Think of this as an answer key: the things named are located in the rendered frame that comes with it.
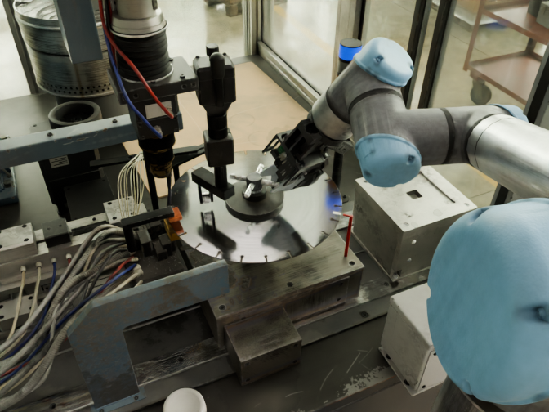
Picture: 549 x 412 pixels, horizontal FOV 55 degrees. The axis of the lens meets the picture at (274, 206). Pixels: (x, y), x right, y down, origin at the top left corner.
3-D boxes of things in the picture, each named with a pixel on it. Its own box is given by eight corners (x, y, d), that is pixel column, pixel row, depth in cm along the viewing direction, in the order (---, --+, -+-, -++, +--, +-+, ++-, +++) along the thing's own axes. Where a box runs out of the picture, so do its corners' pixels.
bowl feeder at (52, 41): (140, 87, 176) (121, -25, 153) (165, 132, 155) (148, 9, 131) (43, 105, 166) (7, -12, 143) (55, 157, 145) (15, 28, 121)
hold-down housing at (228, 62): (233, 152, 90) (227, 37, 77) (239, 168, 87) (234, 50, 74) (200, 157, 89) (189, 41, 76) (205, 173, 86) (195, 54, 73)
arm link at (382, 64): (377, 72, 65) (365, 24, 69) (329, 123, 74) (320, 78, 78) (425, 87, 69) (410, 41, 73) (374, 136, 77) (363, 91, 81)
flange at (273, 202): (261, 226, 94) (261, 216, 92) (212, 203, 99) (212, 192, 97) (295, 195, 101) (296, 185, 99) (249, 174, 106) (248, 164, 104)
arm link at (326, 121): (349, 81, 81) (378, 123, 79) (332, 100, 84) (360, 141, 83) (315, 88, 76) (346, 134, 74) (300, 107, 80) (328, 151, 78)
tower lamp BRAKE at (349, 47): (353, 51, 109) (354, 36, 107) (364, 59, 106) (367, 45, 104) (334, 54, 108) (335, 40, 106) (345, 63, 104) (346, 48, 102)
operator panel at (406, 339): (493, 301, 108) (515, 248, 98) (533, 342, 100) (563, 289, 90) (377, 348, 98) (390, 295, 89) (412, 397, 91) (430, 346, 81)
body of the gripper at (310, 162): (258, 152, 88) (294, 108, 79) (294, 141, 93) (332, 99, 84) (282, 190, 86) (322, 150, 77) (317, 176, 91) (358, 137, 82)
